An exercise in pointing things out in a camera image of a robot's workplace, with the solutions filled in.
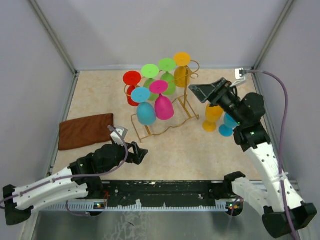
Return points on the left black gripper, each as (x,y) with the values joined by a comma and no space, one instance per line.
(138,153)

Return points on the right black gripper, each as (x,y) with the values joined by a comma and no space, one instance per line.
(203,92)

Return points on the orange wine glass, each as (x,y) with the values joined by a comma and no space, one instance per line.
(182,59)
(212,115)

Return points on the light blue wine glass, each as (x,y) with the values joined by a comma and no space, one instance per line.
(145,111)

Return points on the magenta wine glass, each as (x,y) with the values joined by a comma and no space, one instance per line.
(163,106)

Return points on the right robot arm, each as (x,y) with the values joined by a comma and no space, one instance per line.
(282,209)

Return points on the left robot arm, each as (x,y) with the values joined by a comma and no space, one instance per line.
(80,180)

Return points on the right green wine glass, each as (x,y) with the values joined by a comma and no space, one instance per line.
(167,65)

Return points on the green wine glass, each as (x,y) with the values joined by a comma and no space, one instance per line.
(149,71)
(167,65)

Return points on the left green wine glass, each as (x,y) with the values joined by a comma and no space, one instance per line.
(149,71)

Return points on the red wine glass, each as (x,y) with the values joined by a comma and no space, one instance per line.
(131,79)

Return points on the brown folded cloth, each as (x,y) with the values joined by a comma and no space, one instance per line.
(85,131)

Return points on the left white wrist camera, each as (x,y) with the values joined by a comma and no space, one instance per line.
(118,135)

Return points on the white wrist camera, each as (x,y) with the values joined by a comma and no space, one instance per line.
(118,135)
(240,77)

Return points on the gold wire glass rack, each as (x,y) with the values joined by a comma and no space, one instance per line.
(183,111)

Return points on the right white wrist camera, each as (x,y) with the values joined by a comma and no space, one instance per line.
(240,77)

